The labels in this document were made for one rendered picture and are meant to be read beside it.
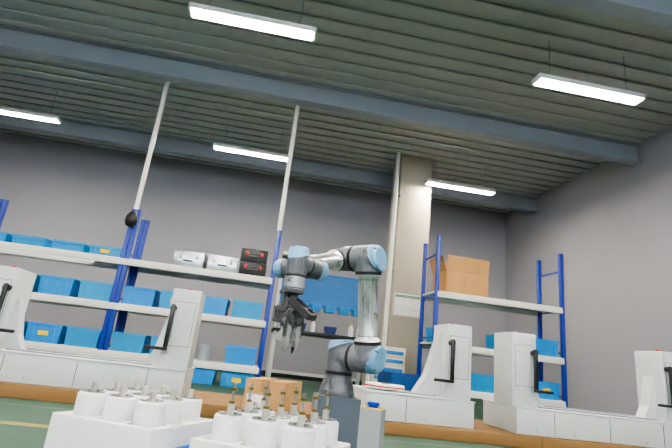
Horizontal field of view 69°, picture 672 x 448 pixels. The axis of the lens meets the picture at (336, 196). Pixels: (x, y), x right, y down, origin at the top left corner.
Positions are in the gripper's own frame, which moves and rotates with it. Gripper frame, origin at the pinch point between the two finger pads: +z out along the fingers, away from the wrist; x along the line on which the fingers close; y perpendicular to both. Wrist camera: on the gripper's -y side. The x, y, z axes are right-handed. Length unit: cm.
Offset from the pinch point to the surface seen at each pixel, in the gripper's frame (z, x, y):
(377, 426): 20.0, -14.2, -27.9
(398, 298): -102, -568, 286
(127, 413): 26, 28, 42
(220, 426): 24.5, 19.4, 6.4
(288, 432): 23.0, 11.9, -14.1
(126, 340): 8, -206, 435
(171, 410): 24.3, 15.6, 36.1
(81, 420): 29, 38, 51
